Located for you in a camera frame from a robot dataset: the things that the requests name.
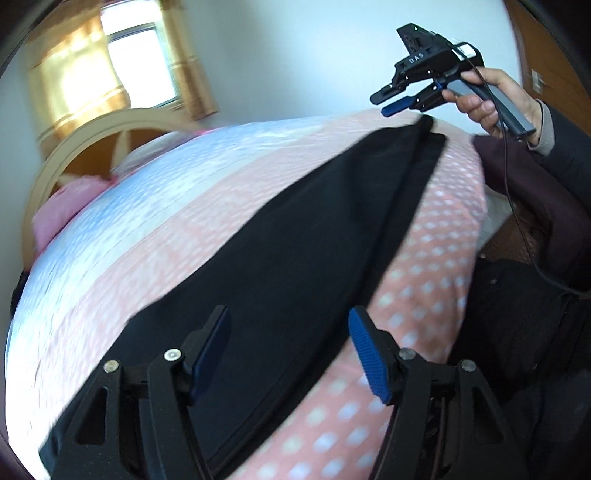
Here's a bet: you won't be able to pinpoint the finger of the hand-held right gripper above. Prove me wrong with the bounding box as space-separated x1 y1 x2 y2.
381 82 446 117
369 83 409 105

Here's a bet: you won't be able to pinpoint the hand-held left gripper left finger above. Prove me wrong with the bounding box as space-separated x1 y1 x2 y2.
55 305 232 480

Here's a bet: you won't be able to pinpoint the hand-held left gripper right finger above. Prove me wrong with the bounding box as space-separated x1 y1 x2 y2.
348 306 532 480

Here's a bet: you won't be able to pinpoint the black pants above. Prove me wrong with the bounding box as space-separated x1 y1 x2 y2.
39 113 448 480

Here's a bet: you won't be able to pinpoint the person's right forearm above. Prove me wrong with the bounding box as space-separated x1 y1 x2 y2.
536 99 591 185

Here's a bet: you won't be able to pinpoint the person's right hand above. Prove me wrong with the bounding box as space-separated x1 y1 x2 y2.
442 67 543 139

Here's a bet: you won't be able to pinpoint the wooden door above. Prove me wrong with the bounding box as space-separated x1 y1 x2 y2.
505 0 587 121

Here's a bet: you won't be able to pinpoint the pink blue dotted blanket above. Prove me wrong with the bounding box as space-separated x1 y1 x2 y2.
4 108 490 480

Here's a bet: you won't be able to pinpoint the person's dark jacket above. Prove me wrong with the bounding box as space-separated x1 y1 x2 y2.
450 258 591 480

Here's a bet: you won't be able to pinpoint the maroon cloth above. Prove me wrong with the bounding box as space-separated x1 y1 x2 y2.
471 134 591 291

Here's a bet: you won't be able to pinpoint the golden curtain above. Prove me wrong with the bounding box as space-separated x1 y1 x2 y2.
28 9 132 141
157 0 220 121

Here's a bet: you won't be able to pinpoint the dark cloth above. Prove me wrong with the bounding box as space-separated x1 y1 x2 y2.
11 270 31 305

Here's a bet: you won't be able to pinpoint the pink pillow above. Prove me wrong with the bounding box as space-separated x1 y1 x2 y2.
32 178 112 254

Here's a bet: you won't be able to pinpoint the striped pillow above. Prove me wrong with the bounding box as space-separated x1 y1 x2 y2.
111 131 195 178

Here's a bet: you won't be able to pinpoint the wooden bed headboard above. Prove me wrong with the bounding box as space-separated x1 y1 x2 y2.
21 107 222 259

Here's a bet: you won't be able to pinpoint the window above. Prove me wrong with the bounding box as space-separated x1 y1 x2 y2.
99 25 185 112

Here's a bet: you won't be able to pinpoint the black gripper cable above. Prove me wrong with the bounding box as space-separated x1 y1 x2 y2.
455 44 585 298

